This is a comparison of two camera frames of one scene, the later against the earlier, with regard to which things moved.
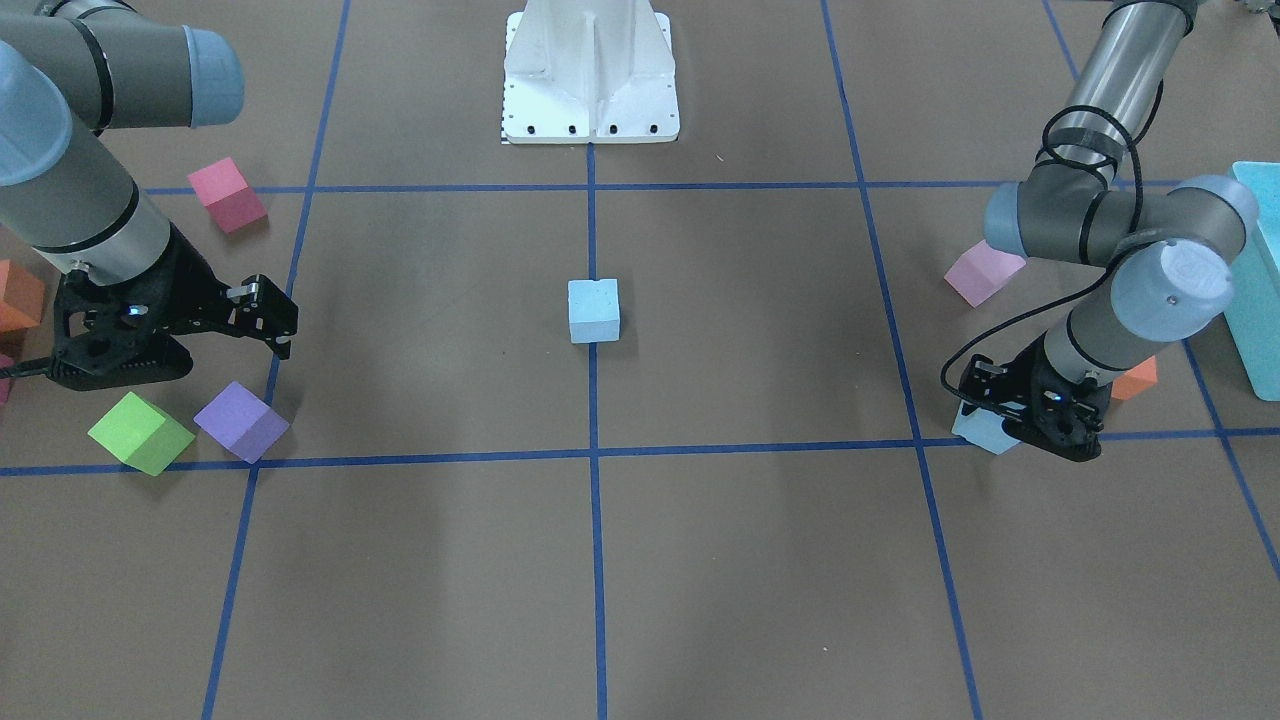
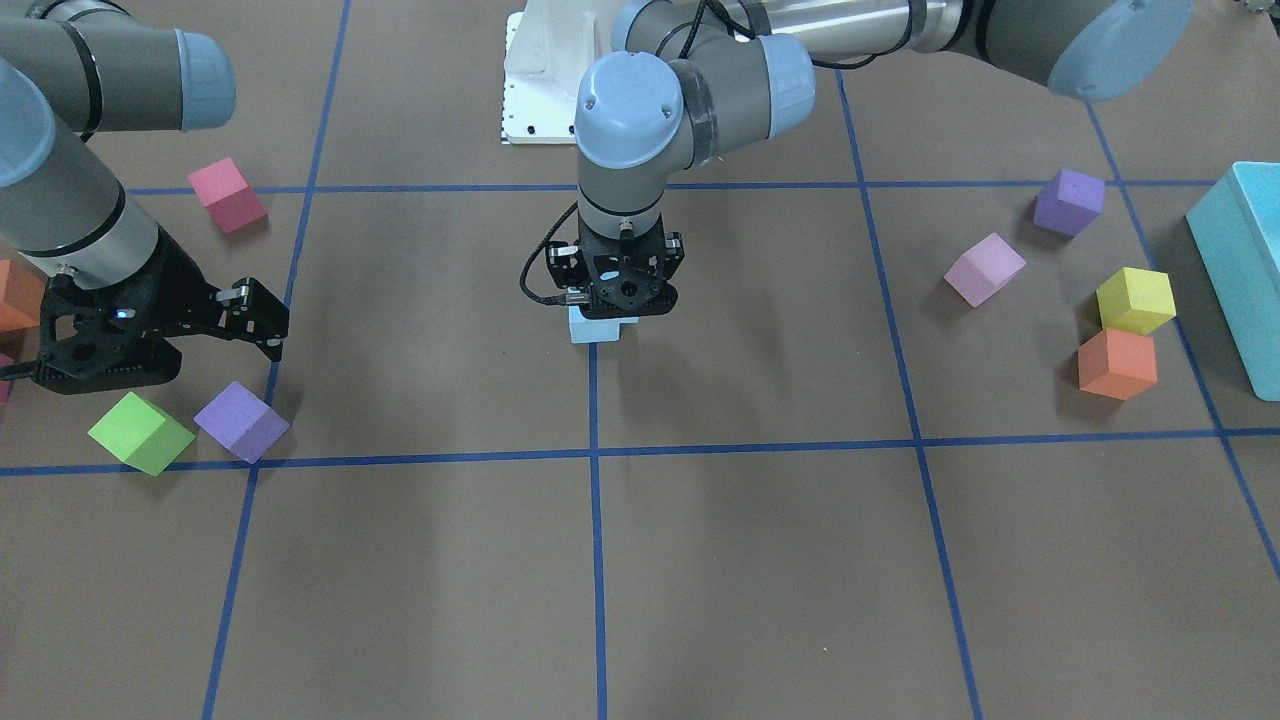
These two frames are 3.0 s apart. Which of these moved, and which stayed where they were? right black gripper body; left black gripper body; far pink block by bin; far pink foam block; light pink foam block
Moved: left black gripper body
Stayed: light pink foam block; far pink foam block; right black gripper body; far pink block by bin
